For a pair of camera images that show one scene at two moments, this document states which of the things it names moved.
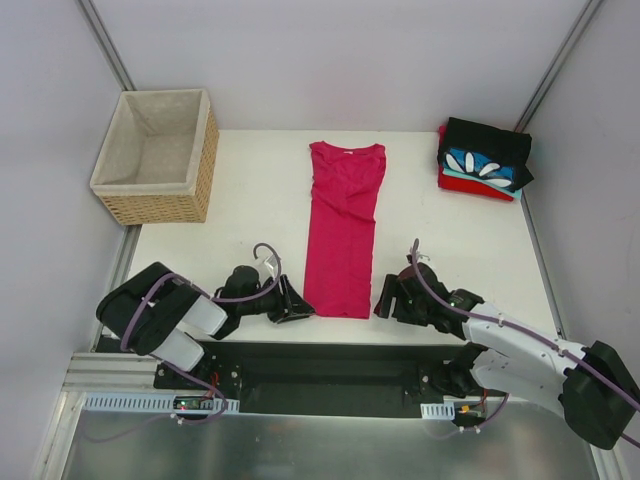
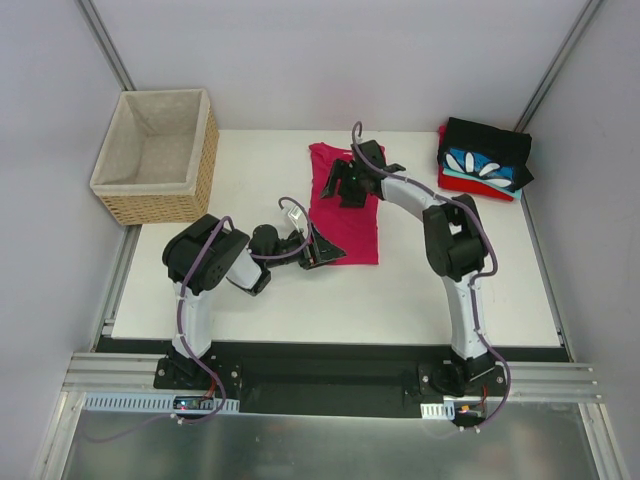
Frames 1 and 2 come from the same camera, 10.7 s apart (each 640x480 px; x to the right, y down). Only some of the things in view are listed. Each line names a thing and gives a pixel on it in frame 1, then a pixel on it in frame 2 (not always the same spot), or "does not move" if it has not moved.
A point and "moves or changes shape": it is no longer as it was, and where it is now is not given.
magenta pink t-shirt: x=341 y=225 moves or changes shape
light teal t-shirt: x=513 y=193 does not move
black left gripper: x=282 y=301 -> x=310 y=251
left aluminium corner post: x=105 y=45 does not move
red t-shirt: x=455 y=183 does not move
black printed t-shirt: x=498 y=156 does not move
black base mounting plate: x=316 y=379 does not move
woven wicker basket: x=156 y=160 does not move
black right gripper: x=395 y=297 -> x=347 y=181
